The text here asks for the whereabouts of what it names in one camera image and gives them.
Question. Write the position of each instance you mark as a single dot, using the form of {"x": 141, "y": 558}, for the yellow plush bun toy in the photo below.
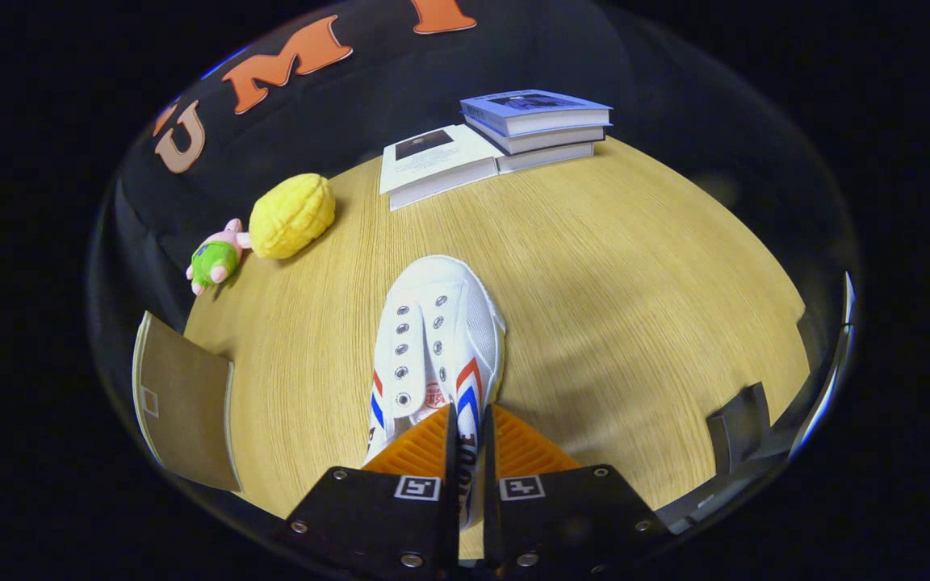
{"x": 291, "y": 216}

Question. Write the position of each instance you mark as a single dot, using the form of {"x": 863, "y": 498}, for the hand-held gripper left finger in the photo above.
{"x": 450, "y": 500}

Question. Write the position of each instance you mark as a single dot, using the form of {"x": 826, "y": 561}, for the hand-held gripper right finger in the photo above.
{"x": 491, "y": 500}

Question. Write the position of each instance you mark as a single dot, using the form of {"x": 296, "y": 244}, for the white canvas shoe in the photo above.
{"x": 433, "y": 307}

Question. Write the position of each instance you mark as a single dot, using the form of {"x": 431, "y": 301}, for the blue cover book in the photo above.
{"x": 534, "y": 105}

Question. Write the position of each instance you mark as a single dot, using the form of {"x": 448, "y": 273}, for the white paged book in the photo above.
{"x": 562, "y": 139}
{"x": 546, "y": 158}

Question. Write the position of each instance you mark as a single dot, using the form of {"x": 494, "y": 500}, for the green and pink plush toy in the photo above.
{"x": 215, "y": 260}

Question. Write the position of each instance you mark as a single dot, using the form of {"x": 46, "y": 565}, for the white cover book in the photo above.
{"x": 433, "y": 161}

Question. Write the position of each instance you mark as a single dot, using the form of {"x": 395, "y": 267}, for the brown fabric storage box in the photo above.
{"x": 182, "y": 403}

